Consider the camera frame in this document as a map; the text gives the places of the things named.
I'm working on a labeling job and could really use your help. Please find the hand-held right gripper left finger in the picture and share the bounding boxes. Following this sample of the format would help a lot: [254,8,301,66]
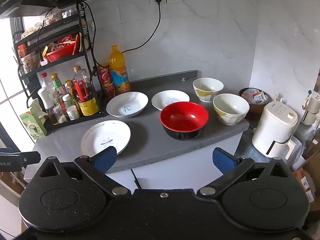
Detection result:
[37,146,132,197]

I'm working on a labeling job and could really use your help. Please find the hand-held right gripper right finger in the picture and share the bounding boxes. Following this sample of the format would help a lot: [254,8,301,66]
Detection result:
[197,147,294,197]

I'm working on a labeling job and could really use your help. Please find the white plate with brown rim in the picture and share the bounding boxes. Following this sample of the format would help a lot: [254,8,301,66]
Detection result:
[81,120,131,156]

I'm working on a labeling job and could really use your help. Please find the white bowl with blue print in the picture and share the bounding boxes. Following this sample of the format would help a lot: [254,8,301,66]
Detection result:
[106,91,149,118]

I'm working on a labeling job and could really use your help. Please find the white cabinet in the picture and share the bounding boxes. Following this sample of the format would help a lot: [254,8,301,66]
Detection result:
[107,130,244,190]

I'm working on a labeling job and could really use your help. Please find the green tissue box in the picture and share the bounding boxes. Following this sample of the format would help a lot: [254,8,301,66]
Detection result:
[19,106,48,140]

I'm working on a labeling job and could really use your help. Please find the white bowl with yellow print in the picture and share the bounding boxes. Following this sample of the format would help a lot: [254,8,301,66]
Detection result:
[213,93,250,126]
[192,77,224,103]

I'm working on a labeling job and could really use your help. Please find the red and black bowl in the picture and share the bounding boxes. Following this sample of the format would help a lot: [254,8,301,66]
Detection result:
[160,101,209,141]

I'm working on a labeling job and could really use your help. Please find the white air fryer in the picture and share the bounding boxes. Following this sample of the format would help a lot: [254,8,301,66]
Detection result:
[251,101,298,158]

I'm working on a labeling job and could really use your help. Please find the glass jar with white powder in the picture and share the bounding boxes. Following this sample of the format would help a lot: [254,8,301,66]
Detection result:
[52,105,66,124]

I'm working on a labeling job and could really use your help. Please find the brown bowl with packets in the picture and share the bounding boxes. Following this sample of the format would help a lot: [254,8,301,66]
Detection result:
[238,87,269,113]

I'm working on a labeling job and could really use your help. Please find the glass oil spray bottle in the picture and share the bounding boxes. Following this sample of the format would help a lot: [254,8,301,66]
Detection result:
[37,87,60,126]

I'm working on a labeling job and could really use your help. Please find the red drink can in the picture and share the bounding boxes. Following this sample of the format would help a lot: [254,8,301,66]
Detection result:
[97,64,112,85]
[102,81,116,98]

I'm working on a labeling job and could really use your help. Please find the green plastic jar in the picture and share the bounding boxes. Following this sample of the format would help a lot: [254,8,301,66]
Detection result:
[62,94,73,110]

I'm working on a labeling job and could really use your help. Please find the small white plate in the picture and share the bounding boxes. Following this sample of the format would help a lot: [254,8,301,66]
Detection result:
[151,90,190,111]

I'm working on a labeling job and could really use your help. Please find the brown sauce bottle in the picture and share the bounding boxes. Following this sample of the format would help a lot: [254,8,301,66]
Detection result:
[64,79,75,98]

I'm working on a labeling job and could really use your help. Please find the window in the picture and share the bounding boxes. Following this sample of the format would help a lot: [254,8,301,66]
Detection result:
[0,17,27,140]

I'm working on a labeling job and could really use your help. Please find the bottle with red cap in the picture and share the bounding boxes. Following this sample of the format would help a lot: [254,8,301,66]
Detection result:
[41,72,51,89]

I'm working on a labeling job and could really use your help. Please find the cardboard box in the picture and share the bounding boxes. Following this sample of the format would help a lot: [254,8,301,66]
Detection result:
[292,152,320,203]

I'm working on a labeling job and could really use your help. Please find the sauce bottle with red label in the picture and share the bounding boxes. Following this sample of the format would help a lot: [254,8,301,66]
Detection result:
[51,73,67,112]

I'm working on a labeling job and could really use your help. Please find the orange juice bottle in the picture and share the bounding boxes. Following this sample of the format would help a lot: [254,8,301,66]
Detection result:
[109,45,131,96]

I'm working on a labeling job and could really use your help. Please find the bottle with gold cap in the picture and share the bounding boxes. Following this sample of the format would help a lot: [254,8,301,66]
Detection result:
[72,65,84,83]

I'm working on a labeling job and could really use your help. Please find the cream small appliance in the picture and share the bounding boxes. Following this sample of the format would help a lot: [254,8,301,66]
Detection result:
[301,90,320,126]

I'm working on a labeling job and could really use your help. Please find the black kitchen shelf rack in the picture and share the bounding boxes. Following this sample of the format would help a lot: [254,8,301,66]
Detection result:
[11,1,108,130]

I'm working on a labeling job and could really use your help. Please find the red plastic basket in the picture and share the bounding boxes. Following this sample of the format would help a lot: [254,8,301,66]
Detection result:
[45,42,77,62]

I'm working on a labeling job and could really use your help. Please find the soy sauce bottle red handle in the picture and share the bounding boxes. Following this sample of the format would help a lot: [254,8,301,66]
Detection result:
[74,80,99,117]

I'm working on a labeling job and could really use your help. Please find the black power cable with plug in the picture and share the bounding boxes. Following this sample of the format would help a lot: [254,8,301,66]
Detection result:
[121,0,163,54]

